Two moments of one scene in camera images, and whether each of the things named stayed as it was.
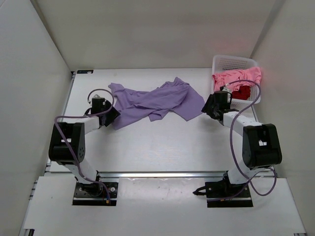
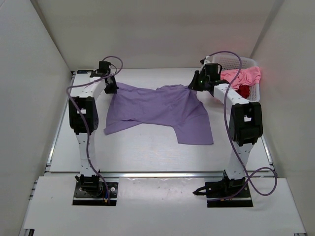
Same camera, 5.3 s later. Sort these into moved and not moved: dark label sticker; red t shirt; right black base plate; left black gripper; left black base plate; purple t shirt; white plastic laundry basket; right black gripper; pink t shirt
Moved: purple t shirt; left black gripper; right black gripper
Not moved: dark label sticker; white plastic laundry basket; left black base plate; right black base plate; red t shirt; pink t shirt
